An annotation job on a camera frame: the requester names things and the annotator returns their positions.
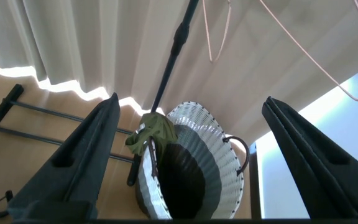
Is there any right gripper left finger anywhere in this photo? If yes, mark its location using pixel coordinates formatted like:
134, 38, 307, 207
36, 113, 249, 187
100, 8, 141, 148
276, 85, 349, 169
7, 92, 121, 220

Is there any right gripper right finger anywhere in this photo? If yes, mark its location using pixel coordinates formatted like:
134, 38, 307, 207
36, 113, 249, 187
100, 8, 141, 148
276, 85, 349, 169
261, 96, 358, 218

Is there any white laundry basket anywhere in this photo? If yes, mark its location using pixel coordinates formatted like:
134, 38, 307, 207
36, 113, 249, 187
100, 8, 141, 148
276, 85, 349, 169
135, 101, 250, 220

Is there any black clothes rack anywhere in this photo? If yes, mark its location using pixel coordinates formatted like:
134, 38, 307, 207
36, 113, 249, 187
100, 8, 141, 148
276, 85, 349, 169
0, 0, 200, 187

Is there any green garment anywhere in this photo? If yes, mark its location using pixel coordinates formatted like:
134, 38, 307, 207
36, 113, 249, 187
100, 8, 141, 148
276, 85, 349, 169
125, 112, 179, 156

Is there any beige curtain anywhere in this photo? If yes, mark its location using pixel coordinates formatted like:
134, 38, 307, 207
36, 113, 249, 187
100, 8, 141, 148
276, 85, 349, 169
0, 0, 358, 146

